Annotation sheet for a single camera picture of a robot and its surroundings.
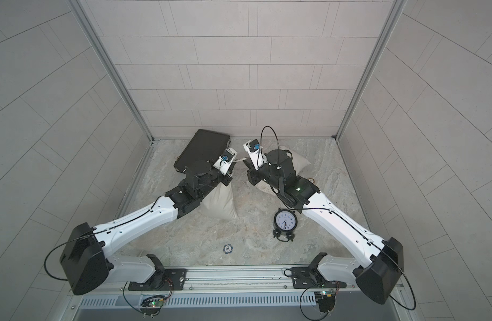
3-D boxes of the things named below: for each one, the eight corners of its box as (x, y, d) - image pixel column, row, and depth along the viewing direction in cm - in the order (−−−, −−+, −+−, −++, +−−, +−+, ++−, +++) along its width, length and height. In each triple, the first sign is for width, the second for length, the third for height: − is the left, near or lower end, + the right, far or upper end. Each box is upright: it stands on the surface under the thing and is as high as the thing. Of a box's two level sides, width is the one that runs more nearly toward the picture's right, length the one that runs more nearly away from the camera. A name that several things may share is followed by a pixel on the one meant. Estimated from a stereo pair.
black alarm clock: (273, 241, 82) (274, 239, 79) (271, 212, 90) (272, 208, 87) (298, 241, 82) (299, 239, 79) (294, 212, 90) (295, 209, 87)
